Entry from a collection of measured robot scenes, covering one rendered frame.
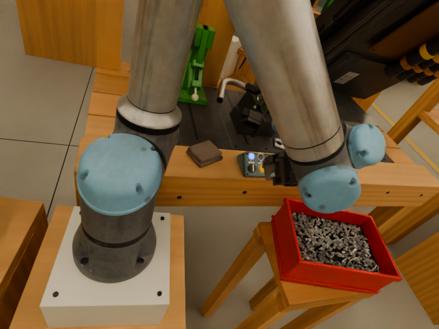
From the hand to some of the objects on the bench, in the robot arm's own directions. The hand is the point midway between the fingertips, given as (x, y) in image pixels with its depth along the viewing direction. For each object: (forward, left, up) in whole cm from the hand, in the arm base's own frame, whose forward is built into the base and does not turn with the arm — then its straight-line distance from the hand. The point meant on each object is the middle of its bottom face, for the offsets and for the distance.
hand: (266, 164), depth 79 cm
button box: (+9, -4, -13) cm, 16 cm away
